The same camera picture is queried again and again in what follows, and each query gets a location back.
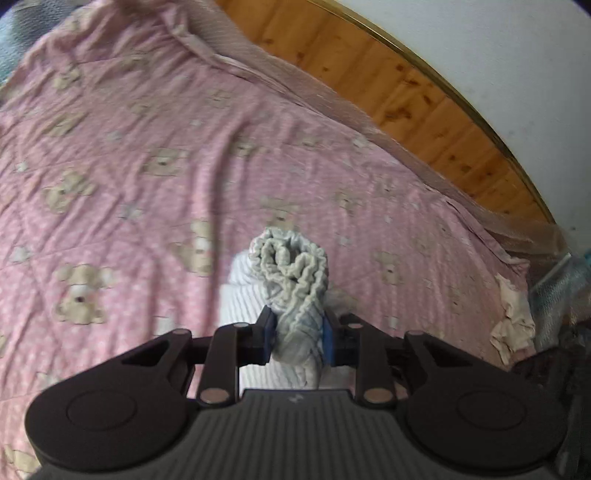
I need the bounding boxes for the wooden headboard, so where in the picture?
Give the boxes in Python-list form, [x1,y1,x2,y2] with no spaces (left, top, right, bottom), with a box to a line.
[217,0,557,224]

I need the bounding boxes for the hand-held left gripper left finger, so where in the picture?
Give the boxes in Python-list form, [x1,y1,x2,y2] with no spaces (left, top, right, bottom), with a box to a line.
[121,307,278,407]

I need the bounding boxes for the blue white striped pants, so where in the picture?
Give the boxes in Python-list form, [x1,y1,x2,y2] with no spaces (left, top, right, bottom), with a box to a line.
[222,226,331,391]

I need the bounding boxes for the pink bear printed blanket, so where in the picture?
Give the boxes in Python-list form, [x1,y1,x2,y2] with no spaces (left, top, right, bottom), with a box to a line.
[0,0,532,480]

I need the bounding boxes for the cream baby garment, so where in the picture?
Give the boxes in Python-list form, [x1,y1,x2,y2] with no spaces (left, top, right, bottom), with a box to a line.
[489,272,536,361]

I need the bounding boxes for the clear bubble wrap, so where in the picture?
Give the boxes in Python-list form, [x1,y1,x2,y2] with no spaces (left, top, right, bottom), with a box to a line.
[0,0,591,333]

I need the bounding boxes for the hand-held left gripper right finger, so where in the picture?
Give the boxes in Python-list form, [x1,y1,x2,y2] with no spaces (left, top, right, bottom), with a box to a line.
[322,310,467,407]

